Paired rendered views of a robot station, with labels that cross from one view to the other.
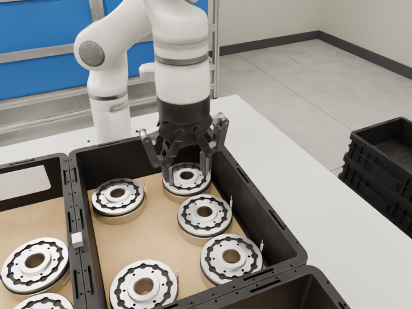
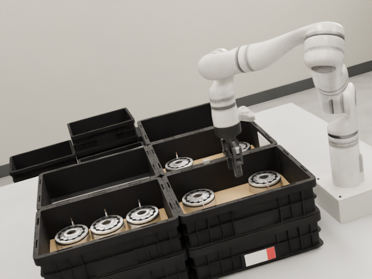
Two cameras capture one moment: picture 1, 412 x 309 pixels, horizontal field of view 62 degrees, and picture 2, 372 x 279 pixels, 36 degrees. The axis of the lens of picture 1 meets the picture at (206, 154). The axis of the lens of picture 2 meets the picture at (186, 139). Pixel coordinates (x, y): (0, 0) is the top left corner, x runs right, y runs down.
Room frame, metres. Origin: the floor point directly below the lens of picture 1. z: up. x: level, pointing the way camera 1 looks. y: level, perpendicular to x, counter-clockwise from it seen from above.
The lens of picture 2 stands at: (0.67, -1.45, 1.67)
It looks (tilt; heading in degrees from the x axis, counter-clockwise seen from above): 21 degrees down; 104
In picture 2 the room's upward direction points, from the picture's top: 12 degrees counter-clockwise
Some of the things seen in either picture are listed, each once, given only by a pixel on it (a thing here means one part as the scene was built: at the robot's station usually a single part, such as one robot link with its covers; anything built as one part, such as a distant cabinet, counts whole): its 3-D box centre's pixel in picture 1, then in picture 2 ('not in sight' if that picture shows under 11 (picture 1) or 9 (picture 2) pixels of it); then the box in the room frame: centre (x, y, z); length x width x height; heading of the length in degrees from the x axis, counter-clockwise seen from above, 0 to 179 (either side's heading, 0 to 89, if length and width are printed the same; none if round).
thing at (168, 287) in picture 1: (144, 289); (197, 197); (0.29, 0.09, 0.86); 0.10 x 0.10 x 0.01
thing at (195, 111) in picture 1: (184, 116); (228, 135); (0.43, 0.03, 1.08); 0.08 x 0.08 x 0.09
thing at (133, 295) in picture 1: (143, 287); (197, 195); (0.29, 0.09, 0.86); 0.05 x 0.05 x 0.01
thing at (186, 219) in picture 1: (205, 214); not in sight; (0.45, 0.00, 0.86); 0.10 x 0.10 x 0.01
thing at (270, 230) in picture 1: (170, 221); (237, 195); (0.42, 0.06, 0.87); 0.40 x 0.30 x 0.11; 22
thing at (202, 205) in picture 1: (205, 212); not in sight; (0.45, 0.00, 0.86); 0.05 x 0.05 x 0.01
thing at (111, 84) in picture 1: (103, 62); (341, 110); (0.75, 0.23, 1.03); 0.09 x 0.09 x 0.17; 85
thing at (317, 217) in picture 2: not in sight; (243, 226); (0.42, 0.06, 0.76); 0.40 x 0.30 x 0.12; 22
